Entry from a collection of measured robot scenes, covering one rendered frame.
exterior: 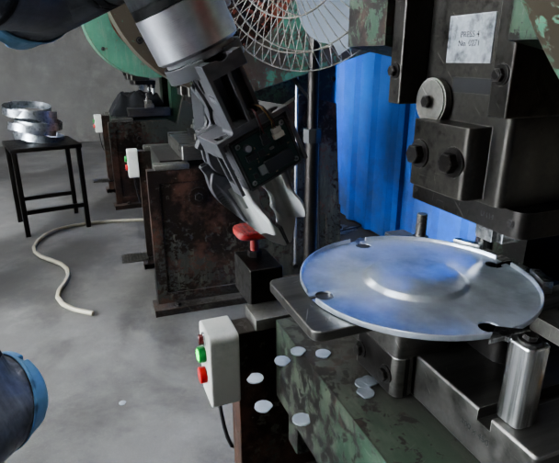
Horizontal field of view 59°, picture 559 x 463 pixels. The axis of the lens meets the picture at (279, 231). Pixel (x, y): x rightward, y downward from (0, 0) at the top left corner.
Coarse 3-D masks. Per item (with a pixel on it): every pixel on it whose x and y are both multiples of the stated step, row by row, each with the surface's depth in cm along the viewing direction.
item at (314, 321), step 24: (288, 288) 60; (312, 312) 55; (312, 336) 51; (336, 336) 52; (360, 336) 67; (384, 336) 61; (360, 360) 67; (384, 360) 61; (408, 360) 59; (384, 384) 62; (408, 384) 61
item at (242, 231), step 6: (234, 228) 88; (240, 228) 88; (246, 228) 87; (252, 228) 87; (234, 234) 88; (240, 234) 86; (246, 234) 85; (252, 234) 86; (258, 234) 86; (246, 240) 86; (252, 240) 86; (258, 240) 89; (252, 246) 89; (258, 246) 90
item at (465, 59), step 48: (480, 0) 53; (432, 48) 60; (480, 48) 53; (432, 96) 60; (480, 96) 54; (432, 144) 58; (480, 144) 53; (528, 144) 52; (480, 192) 55; (528, 192) 55
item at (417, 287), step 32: (320, 256) 69; (352, 256) 69; (384, 256) 69; (416, 256) 69; (448, 256) 69; (480, 256) 69; (320, 288) 60; (352, 288) 60; (384, 288) 59; (416, 288) 58; (448, 288) 58; (480, 288) 60; (512, 288) 60; (352, 320) 52; (384, 320) 53; (416, 320) 53; (448, 320) 53; (480, 320) 53; (512, 320) 53
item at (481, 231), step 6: (480, 228) 65; (486, 228) 64; (480, 234) 65; (486, 234) 64; (492, 234) 63; (498, 234) 63; (486, 240) 64; (492, 240) 63; (498, 240) 63; (504, 240) 63; (510, 240) 63
